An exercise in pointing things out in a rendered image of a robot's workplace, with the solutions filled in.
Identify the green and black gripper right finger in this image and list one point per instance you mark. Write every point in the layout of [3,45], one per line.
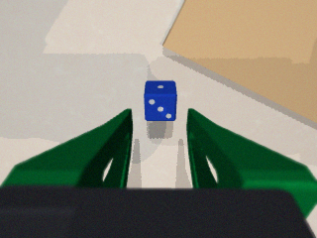
[243,163]

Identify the blue dice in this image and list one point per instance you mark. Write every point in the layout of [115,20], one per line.
[160,100]

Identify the tan flat mat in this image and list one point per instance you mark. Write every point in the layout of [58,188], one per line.
[267,46]

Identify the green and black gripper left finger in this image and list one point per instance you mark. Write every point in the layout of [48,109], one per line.
[83,160]

